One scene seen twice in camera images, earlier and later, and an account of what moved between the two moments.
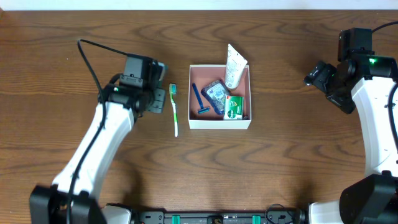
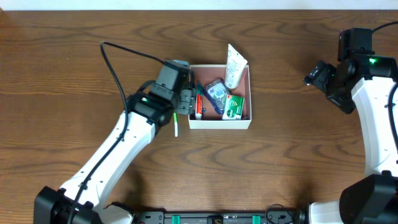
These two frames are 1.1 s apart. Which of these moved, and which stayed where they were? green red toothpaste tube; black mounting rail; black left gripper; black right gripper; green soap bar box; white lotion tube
Moved: green red toothpaste tube; black left gripper
Stayed: green soap bar box; white lotion tube; black mounting rail; black right gripper
